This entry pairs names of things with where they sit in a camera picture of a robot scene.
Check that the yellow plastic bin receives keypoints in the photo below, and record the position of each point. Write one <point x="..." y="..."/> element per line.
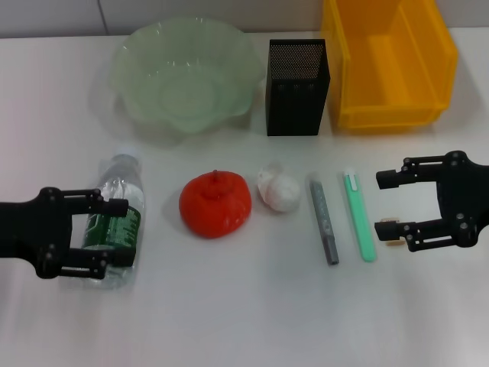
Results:
<point x="389" y="76"/>

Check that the grey marker pen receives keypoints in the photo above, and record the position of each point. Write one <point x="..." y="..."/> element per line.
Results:
<point x="324" y="218"/>

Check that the green glass fruit plate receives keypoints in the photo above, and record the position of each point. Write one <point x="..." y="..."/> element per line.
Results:
<point x="183" y="76"/>

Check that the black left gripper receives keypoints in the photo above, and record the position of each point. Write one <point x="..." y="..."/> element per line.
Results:
<point x="42" y="229"/>

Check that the black mesh pen holder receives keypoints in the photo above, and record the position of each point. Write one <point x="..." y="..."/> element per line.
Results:
<point x="298" y="107"/>

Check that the beige eraser with barcode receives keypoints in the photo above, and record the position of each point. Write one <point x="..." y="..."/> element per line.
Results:
<point x="392" y="243"/>

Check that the mint green utility knife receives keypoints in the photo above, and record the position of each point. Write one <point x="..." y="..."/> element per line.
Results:
<point x="361" y="218"/>

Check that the clear green-label water bottle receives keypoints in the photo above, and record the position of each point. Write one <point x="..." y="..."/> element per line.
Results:
<point x="122" y="176"/>

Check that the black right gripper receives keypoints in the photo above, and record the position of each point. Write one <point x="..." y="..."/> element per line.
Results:
<point x="466" y="199"/>

